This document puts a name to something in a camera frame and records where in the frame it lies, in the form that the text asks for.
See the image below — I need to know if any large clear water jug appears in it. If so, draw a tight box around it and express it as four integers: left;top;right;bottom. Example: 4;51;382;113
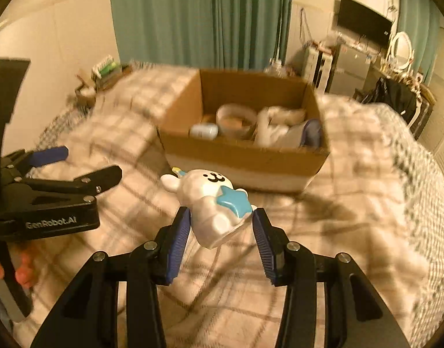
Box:
264;58;287;78

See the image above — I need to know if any black jacket on chair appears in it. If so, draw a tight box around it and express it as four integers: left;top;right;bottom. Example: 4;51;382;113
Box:
353;78;421;126

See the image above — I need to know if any white suitcase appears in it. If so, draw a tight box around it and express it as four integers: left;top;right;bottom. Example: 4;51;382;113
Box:
301;46;333;93

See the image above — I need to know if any green checked bed sheet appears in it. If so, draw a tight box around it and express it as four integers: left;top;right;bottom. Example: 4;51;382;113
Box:
376;104;444;347

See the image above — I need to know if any green white carton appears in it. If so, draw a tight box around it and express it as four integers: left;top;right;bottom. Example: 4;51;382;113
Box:
92;55;120;80

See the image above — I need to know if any grey mini fridge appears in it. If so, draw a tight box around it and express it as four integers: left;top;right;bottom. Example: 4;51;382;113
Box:
326;44;370;97

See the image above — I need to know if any white cat figurine blue star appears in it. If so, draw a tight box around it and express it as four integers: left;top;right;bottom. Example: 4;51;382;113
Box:
161;167;256;249

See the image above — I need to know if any brown cardboard box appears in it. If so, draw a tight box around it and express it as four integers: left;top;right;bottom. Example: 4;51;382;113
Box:
158;70;330;193

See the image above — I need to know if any plaid beige blanket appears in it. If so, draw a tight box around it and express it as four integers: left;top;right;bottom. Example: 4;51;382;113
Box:
14;66;428;347

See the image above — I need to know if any green curtain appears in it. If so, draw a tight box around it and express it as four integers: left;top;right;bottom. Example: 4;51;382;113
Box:
110;0;292;70
397;0;441;83

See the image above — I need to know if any green curtain at right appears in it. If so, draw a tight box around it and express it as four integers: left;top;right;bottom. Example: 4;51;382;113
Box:
397;0;441;83

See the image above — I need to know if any person's left hand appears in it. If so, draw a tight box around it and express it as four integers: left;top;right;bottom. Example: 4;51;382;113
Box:
0;244;38;288

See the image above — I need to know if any dark blue round object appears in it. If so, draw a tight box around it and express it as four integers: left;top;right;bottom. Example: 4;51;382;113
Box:
301;119;322;148

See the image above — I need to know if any white oval mirror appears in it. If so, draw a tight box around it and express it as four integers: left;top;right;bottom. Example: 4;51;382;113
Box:
386;32;414;73

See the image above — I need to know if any black wall television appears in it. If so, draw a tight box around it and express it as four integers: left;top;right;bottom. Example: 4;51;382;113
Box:
337;0;392;48

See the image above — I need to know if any white round bottle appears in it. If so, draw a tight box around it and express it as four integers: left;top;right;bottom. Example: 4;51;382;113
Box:
189;123;219;141

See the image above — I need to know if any white tape roll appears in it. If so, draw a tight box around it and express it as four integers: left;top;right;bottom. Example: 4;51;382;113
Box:
216;104;257;140

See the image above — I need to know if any bedside cardboard box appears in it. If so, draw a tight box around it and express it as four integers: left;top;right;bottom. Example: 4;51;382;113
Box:
74;65;132;108

